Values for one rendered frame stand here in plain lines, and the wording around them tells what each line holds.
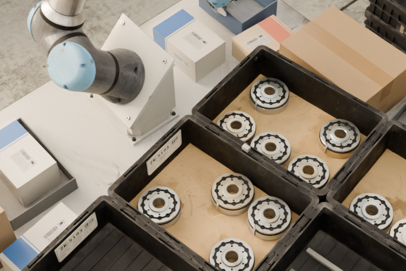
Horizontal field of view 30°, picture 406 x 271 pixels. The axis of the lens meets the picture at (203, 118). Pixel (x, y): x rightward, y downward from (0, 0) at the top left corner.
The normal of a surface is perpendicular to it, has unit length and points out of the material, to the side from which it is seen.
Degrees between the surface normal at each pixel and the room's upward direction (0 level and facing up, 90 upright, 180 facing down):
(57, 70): 46
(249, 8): 1
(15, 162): 0
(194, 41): 0
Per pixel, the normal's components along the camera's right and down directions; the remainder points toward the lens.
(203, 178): -0.02, -0.61
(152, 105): 0.64, 0.60
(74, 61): -0.48, 0.02
